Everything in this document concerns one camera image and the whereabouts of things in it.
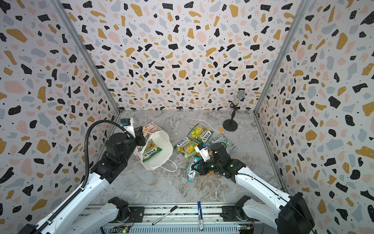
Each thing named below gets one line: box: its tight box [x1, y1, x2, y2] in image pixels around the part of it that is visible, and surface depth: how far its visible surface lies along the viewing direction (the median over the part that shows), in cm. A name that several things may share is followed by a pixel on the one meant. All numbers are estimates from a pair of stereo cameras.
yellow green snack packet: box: [187, 122, 214, 144], surface depth 107 cm
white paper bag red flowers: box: [133, 122, 174, 171], surface depth 89 cm
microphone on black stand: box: [222, 90, 246, 132], surface depth 114 cm
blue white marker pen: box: [197, 200, 204, 232], surface depth 74 cm
